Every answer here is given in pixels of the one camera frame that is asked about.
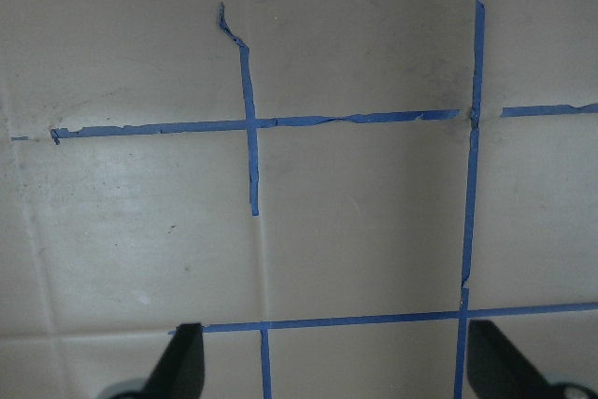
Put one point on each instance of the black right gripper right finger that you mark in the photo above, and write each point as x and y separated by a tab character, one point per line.
495	368

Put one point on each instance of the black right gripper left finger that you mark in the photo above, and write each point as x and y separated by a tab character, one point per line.
180	372

